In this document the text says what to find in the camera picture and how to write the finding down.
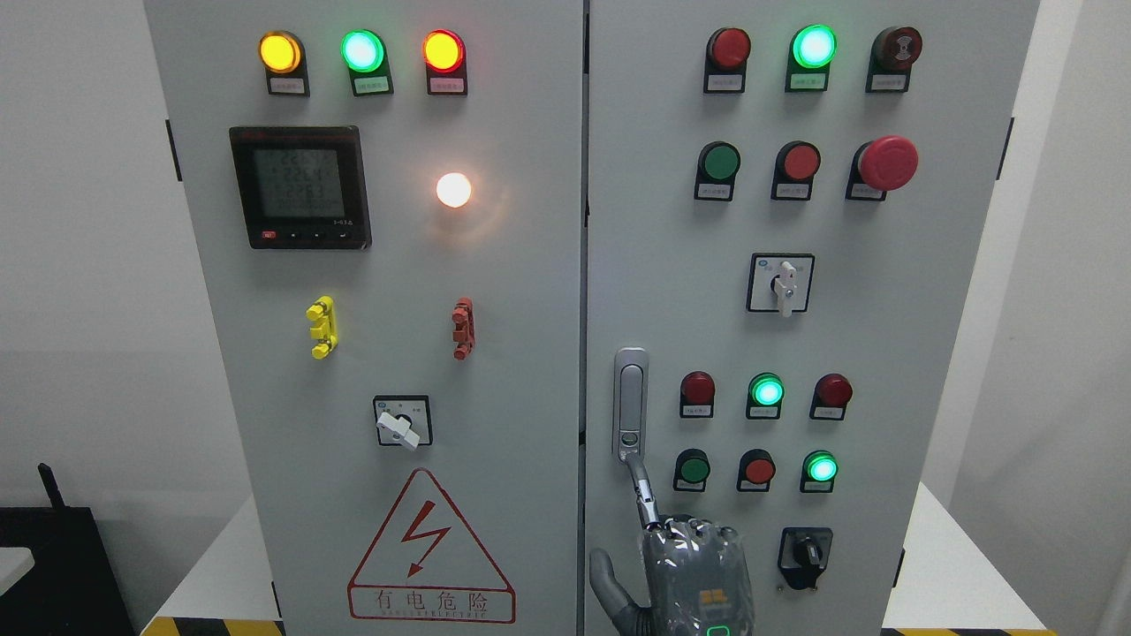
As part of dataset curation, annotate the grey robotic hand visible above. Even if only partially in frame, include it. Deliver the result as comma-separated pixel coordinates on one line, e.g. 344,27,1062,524
588,452,756,635

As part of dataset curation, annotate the silver door swing handle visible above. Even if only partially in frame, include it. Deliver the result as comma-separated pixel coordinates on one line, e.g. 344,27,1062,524
611,347,649,463

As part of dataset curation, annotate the grey right cabinet door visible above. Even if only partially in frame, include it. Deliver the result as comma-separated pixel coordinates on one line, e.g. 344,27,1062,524
586,1,1039,635

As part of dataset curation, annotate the grey cabinet door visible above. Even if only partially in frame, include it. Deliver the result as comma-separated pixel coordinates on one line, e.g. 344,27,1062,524
144,1,585,635
586,1,1039,635

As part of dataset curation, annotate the grey left cabinet door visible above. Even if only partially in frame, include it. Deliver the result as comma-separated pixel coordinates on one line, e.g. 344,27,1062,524
144,1,585,635

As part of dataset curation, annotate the green push button lower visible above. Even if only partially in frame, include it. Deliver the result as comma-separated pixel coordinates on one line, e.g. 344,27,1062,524
673,448,711,492

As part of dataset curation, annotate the green push button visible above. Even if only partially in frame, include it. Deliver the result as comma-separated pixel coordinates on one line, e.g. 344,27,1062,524
673,448,711,492
694,141,740,201

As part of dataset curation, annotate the red push button lower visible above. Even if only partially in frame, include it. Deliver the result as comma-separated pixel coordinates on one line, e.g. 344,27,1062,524
735,450,777,495

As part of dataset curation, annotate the red push button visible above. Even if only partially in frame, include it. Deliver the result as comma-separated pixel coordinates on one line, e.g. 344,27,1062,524
770,140,823,201
735,450,777,495

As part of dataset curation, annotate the green lit button lower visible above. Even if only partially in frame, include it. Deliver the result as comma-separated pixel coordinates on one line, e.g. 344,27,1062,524
798,450,838,495

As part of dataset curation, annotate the dark red indicator light middle-left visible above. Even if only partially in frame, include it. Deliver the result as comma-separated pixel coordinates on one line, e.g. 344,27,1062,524
679,371,716,419

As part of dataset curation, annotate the green indicator light middle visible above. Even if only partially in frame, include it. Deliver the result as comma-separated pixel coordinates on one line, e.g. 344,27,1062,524
746,372,785,421

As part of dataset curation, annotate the green indicator light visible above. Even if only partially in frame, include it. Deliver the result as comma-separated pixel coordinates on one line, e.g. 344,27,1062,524
746,372,785,421
340,29,392,97
784,24,838,93

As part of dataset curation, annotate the dark red indicator light middle-right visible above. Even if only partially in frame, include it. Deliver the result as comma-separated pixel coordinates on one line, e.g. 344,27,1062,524
809,372,854,421

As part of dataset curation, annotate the white platform with hazard stripes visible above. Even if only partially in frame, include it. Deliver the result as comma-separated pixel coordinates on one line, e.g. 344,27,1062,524
144,485,1051,635

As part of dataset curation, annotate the red electric hazard warning sticker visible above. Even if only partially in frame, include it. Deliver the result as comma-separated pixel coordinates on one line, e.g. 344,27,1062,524
347,467,517,625

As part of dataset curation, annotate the red terminal clip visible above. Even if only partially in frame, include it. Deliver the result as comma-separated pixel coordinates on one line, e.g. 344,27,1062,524
450,296,476,360

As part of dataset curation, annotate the green push button upper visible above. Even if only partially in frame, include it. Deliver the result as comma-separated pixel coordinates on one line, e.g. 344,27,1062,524
694,141,740,201

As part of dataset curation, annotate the red push button upper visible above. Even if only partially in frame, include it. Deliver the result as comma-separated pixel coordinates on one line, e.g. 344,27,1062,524
770,140,823,201

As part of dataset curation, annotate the yellow terminal clip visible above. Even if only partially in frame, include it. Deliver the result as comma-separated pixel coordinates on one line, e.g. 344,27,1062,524
307,295,338,360

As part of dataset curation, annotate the red emergency stop mushroom button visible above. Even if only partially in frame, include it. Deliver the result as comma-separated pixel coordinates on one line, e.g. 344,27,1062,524
845,134,920,201

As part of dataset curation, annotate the white glowing indicator light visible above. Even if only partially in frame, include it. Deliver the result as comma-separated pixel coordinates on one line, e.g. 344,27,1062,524
435,172,473,209

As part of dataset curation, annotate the red indicator light top right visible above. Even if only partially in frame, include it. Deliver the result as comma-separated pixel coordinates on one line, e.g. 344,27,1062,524
702,27,751,95

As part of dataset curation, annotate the green indicator light top right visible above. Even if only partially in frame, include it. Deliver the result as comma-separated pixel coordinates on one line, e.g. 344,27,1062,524
784,24,838,93

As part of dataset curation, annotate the black digital power meter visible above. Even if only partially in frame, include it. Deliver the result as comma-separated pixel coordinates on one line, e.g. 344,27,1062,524
228,124,371,250

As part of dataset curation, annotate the dark red buzzer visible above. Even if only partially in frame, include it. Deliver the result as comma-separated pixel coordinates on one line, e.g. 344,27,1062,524
865,26,922,94

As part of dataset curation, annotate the red indicator light top left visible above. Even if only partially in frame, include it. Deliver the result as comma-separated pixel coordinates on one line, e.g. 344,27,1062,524
421,29,468,96

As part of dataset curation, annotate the green indicator light top left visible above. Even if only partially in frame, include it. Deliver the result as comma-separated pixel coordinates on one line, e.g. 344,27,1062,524
340,29,392,97

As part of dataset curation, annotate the black box with antenna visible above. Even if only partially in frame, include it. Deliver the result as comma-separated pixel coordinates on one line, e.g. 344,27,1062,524
1,463,133,635

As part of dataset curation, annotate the yellow indicator light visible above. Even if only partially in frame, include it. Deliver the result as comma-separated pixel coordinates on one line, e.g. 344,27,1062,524
258,31,308,96

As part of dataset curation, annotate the black rotary knob switch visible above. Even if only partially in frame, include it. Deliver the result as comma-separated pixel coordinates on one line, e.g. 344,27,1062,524
777,526,834,588

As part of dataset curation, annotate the white selector switch upper right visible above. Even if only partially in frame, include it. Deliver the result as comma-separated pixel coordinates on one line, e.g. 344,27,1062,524
746,253,815,317

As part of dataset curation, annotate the white selector switch left door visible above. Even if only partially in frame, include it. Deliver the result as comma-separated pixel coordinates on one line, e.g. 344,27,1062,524
373,395,433,452

